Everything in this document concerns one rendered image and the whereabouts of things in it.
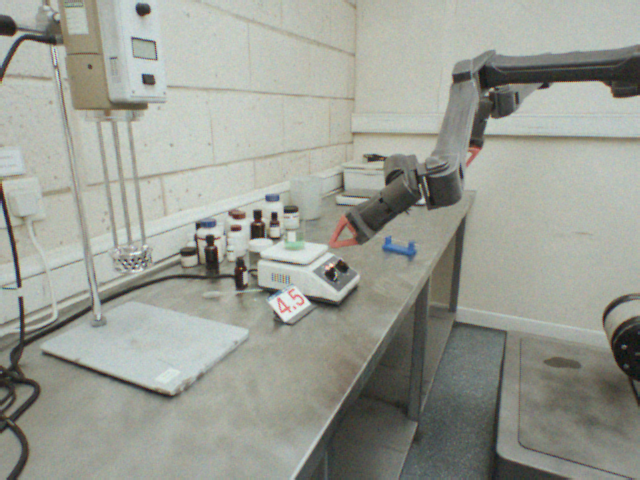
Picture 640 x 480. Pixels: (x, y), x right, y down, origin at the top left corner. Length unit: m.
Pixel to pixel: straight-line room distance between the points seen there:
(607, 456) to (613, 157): 1.42
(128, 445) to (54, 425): 0.12
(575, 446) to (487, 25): 1.78
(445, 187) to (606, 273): 1.77
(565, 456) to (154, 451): 0.95
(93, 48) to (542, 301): 2.25
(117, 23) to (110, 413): 0.51
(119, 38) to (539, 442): 1.20
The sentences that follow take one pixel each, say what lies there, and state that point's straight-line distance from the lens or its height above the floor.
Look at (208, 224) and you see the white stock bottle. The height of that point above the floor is 0.86.
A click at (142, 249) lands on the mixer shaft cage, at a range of 0.75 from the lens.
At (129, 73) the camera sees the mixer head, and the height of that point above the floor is 1.19.
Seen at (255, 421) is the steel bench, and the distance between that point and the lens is 0.61.
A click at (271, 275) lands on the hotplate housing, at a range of 0.94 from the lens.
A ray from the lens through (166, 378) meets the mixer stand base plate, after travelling 0.70.
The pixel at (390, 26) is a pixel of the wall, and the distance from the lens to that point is 2.44.
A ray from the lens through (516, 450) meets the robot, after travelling 1.23.
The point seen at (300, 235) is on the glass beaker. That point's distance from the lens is 0.94.
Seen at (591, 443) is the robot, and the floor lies 0.37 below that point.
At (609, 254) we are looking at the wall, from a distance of 2.43.
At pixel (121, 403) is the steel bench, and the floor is 0.75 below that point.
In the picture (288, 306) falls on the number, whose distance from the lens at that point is 0.86.
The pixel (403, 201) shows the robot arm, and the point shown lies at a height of 0.99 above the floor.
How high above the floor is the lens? 1.14
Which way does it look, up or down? 17 degrees down
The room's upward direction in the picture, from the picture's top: straight up
